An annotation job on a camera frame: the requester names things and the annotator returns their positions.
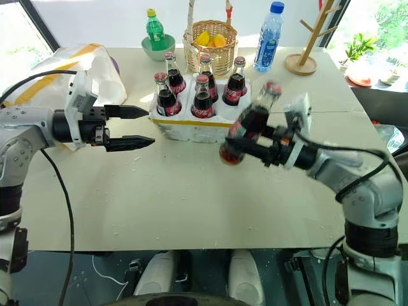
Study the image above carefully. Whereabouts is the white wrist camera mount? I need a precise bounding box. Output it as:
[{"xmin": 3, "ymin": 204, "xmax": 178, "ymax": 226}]
[
  {"xmin": 63, "ymin": 70, "xmax": 97, "ymax": 151},
  {"xmin": 282, "ymin": 93, "xmax": 314, "ymax": 170}
]

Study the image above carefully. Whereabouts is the green potted plant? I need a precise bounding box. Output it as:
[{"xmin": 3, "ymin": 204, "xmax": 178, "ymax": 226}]
[{"xmin": 338, "ymin": 33, "xmax": 378, "ymax": 73}]

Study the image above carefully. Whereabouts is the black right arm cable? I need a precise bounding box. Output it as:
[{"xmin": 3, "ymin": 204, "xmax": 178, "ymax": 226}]
[
  {"xmin": 321, "ymin": 235, "xmax": 348, "ymax": 306},
  {"xmin": 298, "ymin": 133, "xmax": 396, "ymax": 203}
]

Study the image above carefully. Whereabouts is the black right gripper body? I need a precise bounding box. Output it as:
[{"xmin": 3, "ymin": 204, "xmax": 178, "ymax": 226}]
[{"xmin": 263, "ymin": 124, "xmax": 296, "ymax": 168}]

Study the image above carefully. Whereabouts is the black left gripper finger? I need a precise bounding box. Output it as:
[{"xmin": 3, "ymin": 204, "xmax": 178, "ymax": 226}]
[
  {"xmin": 104, "ymin": 104, "xmax": 150, "ymax": 120},
  {"xmin": 106, "ymin": 135, "xmax": 156, "ymax": 152}
]

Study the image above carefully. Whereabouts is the red and white dish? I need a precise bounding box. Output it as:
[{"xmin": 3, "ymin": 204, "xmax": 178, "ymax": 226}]
[{"xmin": 346, "ymin": 72, "xmax": 374, "ymax": 87}]

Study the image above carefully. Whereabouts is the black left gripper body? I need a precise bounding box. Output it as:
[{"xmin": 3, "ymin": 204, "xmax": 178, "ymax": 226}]
[{"xmin": 78, "ymin": 106, "xmax": 112, "ymax": 147}]

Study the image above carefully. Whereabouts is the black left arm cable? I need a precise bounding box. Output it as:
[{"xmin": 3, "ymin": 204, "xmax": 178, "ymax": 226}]
[
  {"xmin": 40, "ymin": 148, "xmax": 76, "ymax": 306},
  {"xmin": 0, "ymin": 69, "xmax": 78, "ymax": 105}
]

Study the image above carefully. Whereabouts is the white foam crate yellow tape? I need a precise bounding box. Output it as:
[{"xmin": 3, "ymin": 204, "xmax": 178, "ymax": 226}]
[{"xmin": 147, "ymin": 72, "xmax": 253, "ymax": 145}]

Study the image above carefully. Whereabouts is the purple round object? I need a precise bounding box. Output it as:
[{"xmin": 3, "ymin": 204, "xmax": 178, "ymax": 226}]
[{"xmin": 108, "ymin": 55, "xmax": 120, "ymax": 76}]

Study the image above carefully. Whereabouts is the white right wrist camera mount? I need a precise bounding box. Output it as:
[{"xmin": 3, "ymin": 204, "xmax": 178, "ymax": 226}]
[{"xmin": 282, "ymin": 93, "xmax": 314, "ymax": 170}]

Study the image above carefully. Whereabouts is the woven wicker basket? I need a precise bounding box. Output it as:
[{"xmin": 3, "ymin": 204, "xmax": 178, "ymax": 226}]
[{"xmin": 182, "ymin": 0, "xmax": 240, "ymax": 77}]

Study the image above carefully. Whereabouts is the pale green bowl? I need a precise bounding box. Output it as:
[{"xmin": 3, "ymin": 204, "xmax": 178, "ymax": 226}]
[{"xmin": 141, "ymin": 34, "xmax": 177, "ymax": 62}]

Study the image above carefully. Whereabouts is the wooden mug tree stand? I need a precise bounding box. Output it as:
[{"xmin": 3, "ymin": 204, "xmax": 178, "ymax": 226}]
[{"xmin": 284, "ymin": 0, "xmax": 342, "ymax": 77}]

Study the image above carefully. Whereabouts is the white rounded robot leg cover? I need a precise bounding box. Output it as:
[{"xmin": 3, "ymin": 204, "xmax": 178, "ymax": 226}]
[
  {"xmin": 133, "ymin": 249, "xmax": 175, "ymax": 298},
  {"xmin": 228, "ymin": 249, "xmax": 266, "ymax": 306}
]

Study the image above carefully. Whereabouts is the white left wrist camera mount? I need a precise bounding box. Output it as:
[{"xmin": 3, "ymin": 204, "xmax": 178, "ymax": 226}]
[{"xmin": 63, "ymin": 70, "xmax": 97, "ymax": 151}]

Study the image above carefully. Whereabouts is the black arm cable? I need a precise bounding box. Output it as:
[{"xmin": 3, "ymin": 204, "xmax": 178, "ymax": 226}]
[
  {"xmin": 298, "ymin": 133, "xmax": 396, "ymax": 203},
  {"xmin": 40, "ymin": 148, "xmax": 76, "ymax": 306},
  {"xmin": 0, "ymin": 69, "xmax": 78, "ymax": 105},
  {"xmin": 321, "ymin": 235, "xmax": 348, "ymax": 306}
]

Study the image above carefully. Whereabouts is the glass cola bottle red cap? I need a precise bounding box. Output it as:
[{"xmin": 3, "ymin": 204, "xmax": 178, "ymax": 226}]
[
  {"xmin": 219, "ymin": 81, "xmax": 284, "ymax": 166},
  {"xmin": 221, "ymin": 55, "xmax": 249, "ymax": 107},
  {"xmin": 154, "ymin": 71, "xmax": 183, "ymax": 117},
  {"xmin": 163, "ymin": 51, "xmax": 187, "ymax": 96},
  {"xmin": 197, "ymin": 54, "xmax": 220, "ymax": 104},
  {"xmin": 190, "ymin": 73, "xmax": 216, "ymax": 119}
]

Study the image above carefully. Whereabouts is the clear water bottle blue cap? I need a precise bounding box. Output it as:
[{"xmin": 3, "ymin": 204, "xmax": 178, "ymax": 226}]
[{"xmin": 252, "ymin": 1, "xmax": 286, "ymax": 74}]

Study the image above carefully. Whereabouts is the green soda bottle yellow cap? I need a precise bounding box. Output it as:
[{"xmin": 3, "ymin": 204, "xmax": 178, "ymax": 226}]
[{"xmin": 145, "ymin": 8, "xmax": 167, "ymax": 52}]

